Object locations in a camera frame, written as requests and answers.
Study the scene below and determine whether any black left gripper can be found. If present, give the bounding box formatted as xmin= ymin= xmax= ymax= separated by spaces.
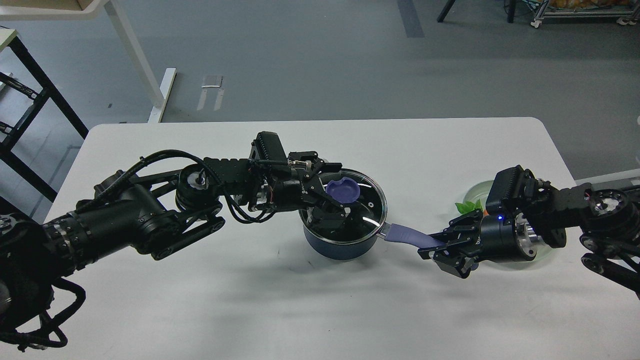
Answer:
xmin=260 ymin=151 xmax=351 ymax=234

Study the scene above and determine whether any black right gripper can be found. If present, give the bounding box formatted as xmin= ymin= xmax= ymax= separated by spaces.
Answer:
xmin=417 ymin=214 xmax=538 ymax=279

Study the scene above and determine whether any glass lid with blue knob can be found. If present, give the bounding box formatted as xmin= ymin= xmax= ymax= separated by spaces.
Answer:
xmin=299 ymin=169 xmax=388 ymax=246

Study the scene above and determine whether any blue saucepan with handle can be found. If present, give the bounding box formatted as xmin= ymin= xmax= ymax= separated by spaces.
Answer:
xmin=298 ymin=169 xmax=481 ymax=261

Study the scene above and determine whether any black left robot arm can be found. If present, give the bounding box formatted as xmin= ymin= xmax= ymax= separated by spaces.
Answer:
xmin=0 ymin=149 xmax=360 ymax=351

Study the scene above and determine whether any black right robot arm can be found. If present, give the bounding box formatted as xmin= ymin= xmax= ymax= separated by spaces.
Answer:
xmin=418 ymin=165 xmax=640 ymax=293

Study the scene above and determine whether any toy carrot with green leaves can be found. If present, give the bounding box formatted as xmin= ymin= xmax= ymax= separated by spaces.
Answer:
xmin=454 ymin=199 xmax=489 ymax=216

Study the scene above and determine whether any clear glass plate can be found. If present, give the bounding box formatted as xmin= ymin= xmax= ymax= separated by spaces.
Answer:
xmin=462 ymin=180 xmax=552 ymax=267

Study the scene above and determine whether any metal wheeled cart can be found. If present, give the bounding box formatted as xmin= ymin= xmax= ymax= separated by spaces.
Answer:
xmin=530 ymin=0 xmax=640 ymax=28

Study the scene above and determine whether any black metal rack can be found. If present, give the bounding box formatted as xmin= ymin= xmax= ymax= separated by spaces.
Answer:
xmin=0 ymin=28 xmax=89 ymax=202

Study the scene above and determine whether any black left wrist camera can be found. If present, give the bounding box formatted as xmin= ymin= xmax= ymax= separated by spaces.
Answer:
xmin=249 ymin=131 xmax=289 ymax=166

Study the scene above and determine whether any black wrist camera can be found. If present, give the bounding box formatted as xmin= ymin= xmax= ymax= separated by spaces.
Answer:
xmin=486 ymin=165 xmax=525 ymax=217
xmin=249 ymin=131 xmax=289 ymax=166

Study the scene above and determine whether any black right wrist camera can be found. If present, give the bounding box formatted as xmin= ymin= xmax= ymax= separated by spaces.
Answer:
xmin=486 ymin=165 xmax=525 ymax=217

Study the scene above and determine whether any white desk frame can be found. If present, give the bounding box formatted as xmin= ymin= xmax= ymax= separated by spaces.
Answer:
xmin=0 ymin=0 xmax=177 ymax=124

